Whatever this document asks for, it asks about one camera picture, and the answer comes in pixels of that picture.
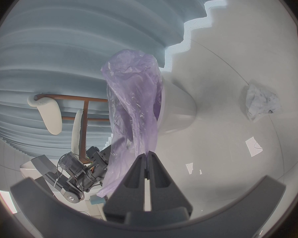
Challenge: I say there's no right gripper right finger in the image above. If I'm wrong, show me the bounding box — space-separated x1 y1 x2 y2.
148 151 193 219

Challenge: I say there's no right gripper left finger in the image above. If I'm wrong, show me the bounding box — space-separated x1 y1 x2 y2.
102 153 148 224

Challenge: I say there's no purple plastic bag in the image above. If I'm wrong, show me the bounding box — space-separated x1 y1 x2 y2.
97 49 164 199

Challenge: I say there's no white trash bin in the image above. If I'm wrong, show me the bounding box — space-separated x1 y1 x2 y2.
154 70 197 134

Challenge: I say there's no white cushioned wooden chair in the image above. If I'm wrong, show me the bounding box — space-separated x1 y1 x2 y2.
27 93 110 158

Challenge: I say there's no square ceiling light panel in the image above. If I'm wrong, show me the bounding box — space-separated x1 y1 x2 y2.
0 190 17 213

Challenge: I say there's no pale blue curtain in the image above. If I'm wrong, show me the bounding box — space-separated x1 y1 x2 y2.
0 0 236 158

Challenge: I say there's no crumpled white paper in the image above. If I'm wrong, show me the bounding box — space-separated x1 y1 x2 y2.
245 83 281 122

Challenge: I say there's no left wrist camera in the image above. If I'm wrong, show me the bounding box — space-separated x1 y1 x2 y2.
86 146 100 158

